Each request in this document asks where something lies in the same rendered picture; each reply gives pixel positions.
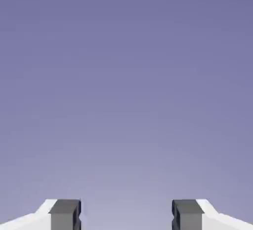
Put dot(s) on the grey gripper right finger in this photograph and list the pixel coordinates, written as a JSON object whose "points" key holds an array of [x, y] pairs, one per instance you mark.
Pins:
{"points": [[189, 216]]}

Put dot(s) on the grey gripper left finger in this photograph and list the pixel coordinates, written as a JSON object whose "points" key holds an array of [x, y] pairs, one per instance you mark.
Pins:
{"points": [[63, 216]]}

